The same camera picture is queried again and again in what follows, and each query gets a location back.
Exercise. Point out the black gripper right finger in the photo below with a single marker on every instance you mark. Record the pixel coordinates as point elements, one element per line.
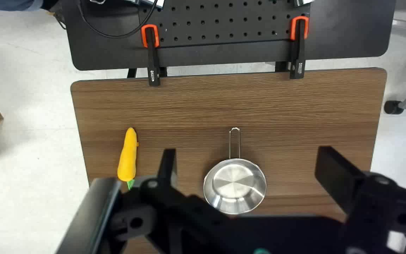
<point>338,177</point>

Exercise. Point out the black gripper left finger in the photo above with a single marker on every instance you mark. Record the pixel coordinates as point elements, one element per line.
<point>169,166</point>

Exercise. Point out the orange carrot plushie green leaves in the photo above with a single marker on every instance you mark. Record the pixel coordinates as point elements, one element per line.
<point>128,157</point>

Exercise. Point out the small stainless steel pan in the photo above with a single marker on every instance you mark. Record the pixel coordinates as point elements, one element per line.
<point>235,187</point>

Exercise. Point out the grey office chair base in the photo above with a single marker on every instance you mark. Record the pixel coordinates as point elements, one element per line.
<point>394,108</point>

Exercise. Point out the black orange-tipped spring clamp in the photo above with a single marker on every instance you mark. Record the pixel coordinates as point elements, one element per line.
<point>153,57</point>
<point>300,51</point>

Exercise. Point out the black perforated mounting board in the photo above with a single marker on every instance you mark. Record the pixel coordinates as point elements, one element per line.
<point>222,23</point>

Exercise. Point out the blue fabric item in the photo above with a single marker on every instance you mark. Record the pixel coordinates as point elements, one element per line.
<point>7,3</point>

